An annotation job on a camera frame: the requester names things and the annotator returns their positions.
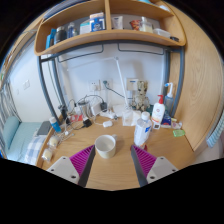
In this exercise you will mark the brown tree figure toy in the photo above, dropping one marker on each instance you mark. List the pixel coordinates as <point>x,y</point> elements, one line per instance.
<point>140,96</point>

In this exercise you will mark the grey laptop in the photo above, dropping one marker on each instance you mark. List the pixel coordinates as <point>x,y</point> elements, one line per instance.
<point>44,128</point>

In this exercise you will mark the wrapped round bun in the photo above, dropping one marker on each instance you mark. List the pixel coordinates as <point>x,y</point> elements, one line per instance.
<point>53,141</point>
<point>47,155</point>

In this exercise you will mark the grey metal bed frame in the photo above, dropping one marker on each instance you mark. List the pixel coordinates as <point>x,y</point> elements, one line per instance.
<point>180,83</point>

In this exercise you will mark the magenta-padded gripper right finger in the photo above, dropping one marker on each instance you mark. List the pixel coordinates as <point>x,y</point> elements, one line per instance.
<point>161,168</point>

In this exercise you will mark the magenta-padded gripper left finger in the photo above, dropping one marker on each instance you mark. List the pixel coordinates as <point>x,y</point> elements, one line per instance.
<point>61,168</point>

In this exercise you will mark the small black charger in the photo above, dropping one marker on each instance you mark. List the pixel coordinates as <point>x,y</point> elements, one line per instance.
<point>87,123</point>

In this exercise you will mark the small white pink pack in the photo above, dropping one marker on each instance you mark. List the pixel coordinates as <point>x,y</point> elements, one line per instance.
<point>176,125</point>

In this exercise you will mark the white desk lamp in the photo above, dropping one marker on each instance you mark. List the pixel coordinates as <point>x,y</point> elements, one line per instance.
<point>120,80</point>

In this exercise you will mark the blue plaid pillow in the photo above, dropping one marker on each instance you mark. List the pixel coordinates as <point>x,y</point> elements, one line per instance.
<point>35,150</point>

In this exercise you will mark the wooden shelf unit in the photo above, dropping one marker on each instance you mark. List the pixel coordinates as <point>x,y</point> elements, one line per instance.
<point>110,36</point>

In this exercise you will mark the green bed mattress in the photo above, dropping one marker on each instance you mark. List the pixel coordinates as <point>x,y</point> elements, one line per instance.
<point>18,136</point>

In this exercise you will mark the blue striped hanging cloth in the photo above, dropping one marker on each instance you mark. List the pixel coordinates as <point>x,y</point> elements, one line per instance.
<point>216,133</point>

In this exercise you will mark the white power strip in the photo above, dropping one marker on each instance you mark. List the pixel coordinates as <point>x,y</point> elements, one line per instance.
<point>108,115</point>

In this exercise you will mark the small green pack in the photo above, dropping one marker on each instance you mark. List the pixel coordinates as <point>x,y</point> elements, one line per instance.
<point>179,133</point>

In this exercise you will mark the small blue box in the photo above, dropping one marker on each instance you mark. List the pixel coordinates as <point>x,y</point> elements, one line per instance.
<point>166,122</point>

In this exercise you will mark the grey striped curtain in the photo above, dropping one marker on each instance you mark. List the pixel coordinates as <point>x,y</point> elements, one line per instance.
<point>5,113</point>

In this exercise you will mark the white charger block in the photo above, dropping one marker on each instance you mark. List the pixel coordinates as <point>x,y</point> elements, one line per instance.
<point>96,109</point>

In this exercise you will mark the cream white cup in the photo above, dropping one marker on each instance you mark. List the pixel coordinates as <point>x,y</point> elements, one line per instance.
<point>105,146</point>

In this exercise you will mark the white red-pump lotion bottle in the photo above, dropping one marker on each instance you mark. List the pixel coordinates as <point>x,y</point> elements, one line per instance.
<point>158,111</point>

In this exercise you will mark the white wall switch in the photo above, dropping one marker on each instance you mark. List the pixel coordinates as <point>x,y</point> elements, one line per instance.
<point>26,84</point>

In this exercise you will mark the small blue white-capped bottle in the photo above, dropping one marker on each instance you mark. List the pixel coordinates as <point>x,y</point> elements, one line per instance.
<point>55,125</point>

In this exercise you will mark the steel tumbler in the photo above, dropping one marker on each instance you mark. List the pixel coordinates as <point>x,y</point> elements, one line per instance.
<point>83,107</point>

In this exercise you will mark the clear blue-label water bottle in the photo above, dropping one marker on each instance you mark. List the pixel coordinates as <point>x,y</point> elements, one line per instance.
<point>142,130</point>

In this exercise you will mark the white wall outlet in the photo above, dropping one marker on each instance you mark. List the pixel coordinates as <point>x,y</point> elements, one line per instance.
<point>107,83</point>
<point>95,86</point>

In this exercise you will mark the small white box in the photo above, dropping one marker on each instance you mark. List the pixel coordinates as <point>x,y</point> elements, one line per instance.
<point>156,125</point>

